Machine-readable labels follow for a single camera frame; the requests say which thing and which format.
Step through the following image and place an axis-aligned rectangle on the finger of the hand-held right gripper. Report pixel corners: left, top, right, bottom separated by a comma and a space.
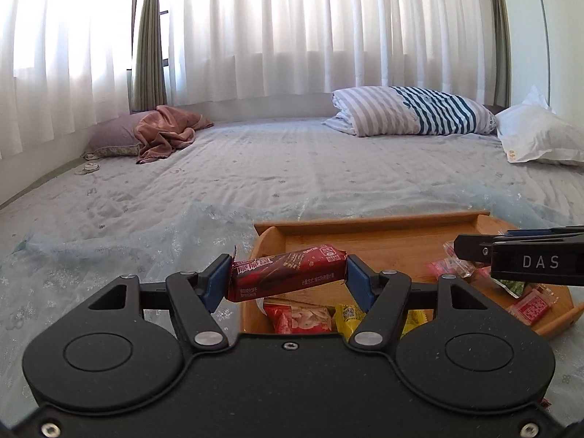
506, 226, 584, 237
454, 234, 584, 263

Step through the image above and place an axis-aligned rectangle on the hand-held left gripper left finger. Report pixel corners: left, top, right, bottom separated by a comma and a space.
84, 254, 232, 353

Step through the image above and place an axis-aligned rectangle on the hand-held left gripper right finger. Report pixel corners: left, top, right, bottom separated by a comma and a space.
346, 255, 496, 352

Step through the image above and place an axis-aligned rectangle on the green snack packet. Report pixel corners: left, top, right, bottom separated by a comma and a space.
495, 278, 532, 303

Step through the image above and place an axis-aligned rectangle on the yellow snack packet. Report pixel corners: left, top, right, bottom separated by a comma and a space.
335, 303, 434, 341

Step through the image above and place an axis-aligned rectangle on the wooden tray with handles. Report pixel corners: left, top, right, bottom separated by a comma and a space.
239, 210, 584, 341

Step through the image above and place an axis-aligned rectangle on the dark red biscuit packet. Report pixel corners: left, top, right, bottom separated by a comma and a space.
227, 245, 348, 303

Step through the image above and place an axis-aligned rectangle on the red label clear bar packet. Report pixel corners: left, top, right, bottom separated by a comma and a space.
506, 288, 560, 327

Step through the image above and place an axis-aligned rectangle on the red chips bag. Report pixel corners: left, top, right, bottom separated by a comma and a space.
262, 299, 337, 336

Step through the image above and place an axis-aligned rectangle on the sheer blue snowflake cloth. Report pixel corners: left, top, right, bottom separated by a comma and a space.
0, 187, 584, 416

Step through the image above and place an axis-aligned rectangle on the white pillow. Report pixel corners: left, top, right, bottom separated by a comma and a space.
495, 84, 584, 167

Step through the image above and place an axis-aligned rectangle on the grey floral bedspread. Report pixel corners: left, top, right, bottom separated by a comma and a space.
0, 116, 584, 425

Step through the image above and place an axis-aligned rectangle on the striped pillow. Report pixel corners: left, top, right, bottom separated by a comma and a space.
322, 86, 499, 138

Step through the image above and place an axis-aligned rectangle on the pink blanket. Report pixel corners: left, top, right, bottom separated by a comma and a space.
135, 105, 214, 165

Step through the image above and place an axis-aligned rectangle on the purple pillow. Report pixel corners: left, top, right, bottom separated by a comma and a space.
82, 110, 158, 158

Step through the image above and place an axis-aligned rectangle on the green curtain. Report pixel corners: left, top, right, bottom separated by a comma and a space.
486, 0, 512, 107
128, 0, 170, 112

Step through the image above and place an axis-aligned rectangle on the grey lamp pole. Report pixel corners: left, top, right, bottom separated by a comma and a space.
531, 0, 555, 110

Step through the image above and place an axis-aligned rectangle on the white sheer curtain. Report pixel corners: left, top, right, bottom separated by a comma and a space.
162, 0, 512, 107
0, 0, 138, 160

